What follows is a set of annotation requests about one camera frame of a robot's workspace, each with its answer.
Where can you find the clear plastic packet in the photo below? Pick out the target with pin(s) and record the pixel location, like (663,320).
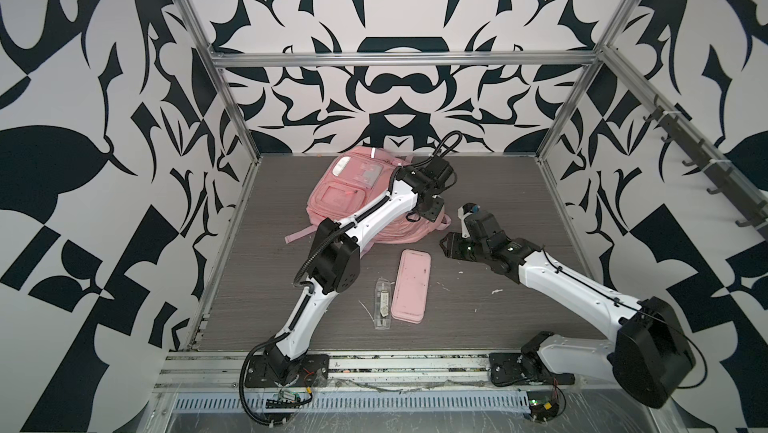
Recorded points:
(382,318)

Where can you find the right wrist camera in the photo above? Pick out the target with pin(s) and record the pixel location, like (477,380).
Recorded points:
(470,217)

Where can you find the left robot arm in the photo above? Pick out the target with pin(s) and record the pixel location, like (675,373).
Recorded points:
(414,193)

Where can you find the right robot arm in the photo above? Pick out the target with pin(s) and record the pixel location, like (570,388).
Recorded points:
(643,349)

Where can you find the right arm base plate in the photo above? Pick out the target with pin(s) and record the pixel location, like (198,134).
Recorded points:
(513,369)

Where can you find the green lit circuit board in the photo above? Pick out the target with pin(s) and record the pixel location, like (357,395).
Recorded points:
(545,410)

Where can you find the aluminium cage frame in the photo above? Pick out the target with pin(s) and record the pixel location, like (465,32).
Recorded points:
(550,96)

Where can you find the white cable duct strip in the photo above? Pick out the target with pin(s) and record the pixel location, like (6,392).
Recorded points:
(372,401)

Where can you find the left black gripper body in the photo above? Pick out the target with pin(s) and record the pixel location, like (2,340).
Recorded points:
(433,208)

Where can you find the wall hook rail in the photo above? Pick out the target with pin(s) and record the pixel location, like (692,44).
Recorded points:
(702,156)

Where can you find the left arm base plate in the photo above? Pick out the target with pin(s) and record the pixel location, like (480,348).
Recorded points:
(271,371)

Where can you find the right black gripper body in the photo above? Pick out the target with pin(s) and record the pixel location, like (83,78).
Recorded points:
(465,249)

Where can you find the pink pencil case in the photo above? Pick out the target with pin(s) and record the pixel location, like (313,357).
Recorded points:
(411,287)

